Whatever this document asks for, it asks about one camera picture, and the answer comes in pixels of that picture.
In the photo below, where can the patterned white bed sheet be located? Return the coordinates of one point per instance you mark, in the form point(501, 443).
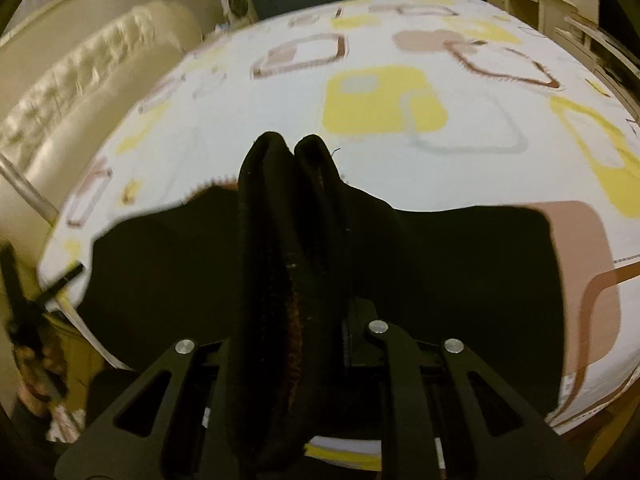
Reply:
point(450, 170)

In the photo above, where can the cream tufted headboard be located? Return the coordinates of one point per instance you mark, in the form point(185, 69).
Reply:
point(75, 110)

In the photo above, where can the small round fan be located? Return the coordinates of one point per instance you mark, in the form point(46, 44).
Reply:
point(237, 5)

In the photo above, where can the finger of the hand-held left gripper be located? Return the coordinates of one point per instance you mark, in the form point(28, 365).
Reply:
point(60, 285)

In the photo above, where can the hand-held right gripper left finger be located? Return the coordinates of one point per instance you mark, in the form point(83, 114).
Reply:
point(189, 361)

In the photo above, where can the white dressing table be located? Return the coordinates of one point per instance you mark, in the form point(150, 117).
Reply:
point(545, 5)

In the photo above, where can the black pants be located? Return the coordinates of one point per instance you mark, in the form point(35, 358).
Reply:
point(450, 285)

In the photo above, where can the wooden bed frame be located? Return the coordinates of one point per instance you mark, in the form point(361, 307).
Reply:
point(602, 427)

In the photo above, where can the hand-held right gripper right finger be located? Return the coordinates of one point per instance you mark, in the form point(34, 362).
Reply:
point(386, 357)

